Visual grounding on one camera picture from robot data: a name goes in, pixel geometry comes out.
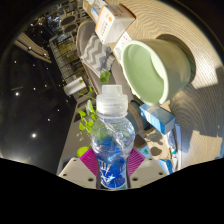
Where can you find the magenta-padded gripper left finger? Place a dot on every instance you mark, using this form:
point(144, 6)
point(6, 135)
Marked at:
point(78, 171)

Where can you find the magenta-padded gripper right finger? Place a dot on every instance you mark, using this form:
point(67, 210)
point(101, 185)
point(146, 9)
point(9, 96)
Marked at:
point(146, 171)

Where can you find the clear blue-labelled water bottle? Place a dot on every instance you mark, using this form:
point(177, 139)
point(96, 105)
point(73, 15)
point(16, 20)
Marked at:
point(112, 140)

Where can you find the small blue white carton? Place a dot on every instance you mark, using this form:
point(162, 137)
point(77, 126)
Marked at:
point(159, 117)

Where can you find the green potted plant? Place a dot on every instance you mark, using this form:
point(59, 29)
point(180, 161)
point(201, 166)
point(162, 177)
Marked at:
point(87, 115)

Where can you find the group of ceiling spotlights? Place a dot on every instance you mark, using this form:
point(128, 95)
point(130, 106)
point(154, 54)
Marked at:
point(33, 135)

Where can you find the white round pillar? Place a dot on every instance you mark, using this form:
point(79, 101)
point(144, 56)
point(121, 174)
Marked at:
point(75, 88)

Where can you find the pale green ceramic cup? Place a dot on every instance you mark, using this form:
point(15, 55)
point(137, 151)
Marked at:
point(150, 66)

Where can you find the group of round-backed dining chairs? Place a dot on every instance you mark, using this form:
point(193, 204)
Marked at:
point(68, 23)

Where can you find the white box with orange print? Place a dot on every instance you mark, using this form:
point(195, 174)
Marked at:
point(113, 23)

